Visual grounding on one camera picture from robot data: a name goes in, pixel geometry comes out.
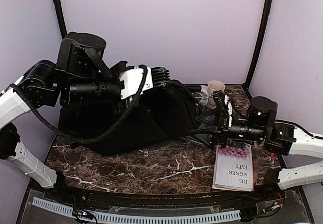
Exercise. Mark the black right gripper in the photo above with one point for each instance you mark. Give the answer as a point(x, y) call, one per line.
point(216, 131)

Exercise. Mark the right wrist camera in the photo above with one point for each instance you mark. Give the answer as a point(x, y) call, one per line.
point(223, 104)

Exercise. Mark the cream floral mug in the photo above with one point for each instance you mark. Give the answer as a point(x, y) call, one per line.
point(213, 86)

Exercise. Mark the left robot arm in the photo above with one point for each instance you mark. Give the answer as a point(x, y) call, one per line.
point(79, 77)

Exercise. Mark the white book with pink flowers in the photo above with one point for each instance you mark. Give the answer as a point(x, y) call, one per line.
point(233, 169)

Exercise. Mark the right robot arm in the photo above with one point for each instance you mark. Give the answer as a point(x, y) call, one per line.
point(260, 126)

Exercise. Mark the white slotted cable duct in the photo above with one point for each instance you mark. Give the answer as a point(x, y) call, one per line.
point(135, 215)

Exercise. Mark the black left frame post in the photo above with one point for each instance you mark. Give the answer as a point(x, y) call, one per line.
point(60, 17)

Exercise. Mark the black frame post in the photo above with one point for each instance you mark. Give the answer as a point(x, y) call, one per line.
point(60, 17)
point(259, 42)

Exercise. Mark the black right frame post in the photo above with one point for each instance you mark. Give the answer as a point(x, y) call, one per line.
point(259, 42)

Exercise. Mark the black student backpack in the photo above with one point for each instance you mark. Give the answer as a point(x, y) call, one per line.
point(162, 114)

